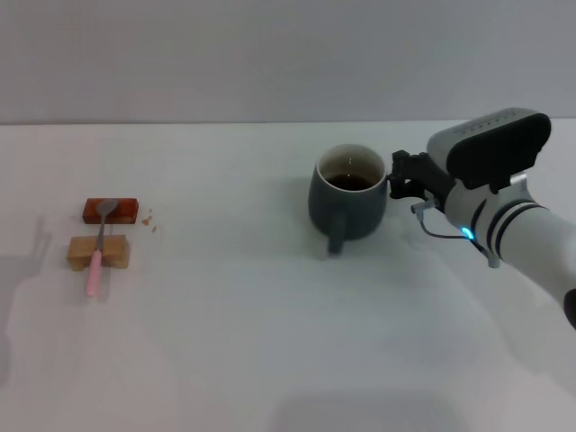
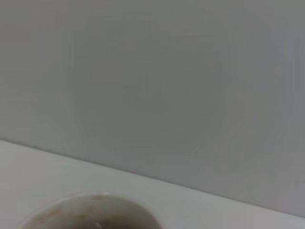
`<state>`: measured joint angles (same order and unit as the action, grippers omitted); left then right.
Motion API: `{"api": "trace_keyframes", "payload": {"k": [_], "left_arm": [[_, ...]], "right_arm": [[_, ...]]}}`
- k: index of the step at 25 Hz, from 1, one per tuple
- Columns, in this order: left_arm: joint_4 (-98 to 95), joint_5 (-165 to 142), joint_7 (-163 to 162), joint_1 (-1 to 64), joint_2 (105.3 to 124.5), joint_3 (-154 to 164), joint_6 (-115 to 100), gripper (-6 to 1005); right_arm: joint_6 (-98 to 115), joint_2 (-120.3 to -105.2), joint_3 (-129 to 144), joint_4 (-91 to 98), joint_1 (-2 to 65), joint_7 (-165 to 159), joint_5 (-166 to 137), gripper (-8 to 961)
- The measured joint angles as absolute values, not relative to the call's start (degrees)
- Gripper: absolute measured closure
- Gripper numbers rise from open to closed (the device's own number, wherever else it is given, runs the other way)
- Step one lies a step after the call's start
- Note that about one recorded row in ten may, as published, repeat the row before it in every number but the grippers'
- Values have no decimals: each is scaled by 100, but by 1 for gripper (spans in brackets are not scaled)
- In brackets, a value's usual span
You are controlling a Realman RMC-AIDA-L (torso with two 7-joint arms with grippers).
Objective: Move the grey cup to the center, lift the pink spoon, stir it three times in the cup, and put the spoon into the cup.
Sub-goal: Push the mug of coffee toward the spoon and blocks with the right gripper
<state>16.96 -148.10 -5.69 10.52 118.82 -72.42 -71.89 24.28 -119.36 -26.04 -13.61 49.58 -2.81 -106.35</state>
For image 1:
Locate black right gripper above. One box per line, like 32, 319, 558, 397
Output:
388, 149, 455, 204

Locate grey ceramic cup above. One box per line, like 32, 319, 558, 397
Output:
308, 143, 388, 256

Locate pink handled metal spoon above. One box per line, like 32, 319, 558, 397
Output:
85, 199, 120, 297

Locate reddish brown wooden block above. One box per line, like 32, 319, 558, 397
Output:
83, 196, 139, 225

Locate grey right arm cable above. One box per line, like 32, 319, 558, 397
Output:
410, 199, 472, 242

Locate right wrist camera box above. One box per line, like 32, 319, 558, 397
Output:
426, 107, 553, 195

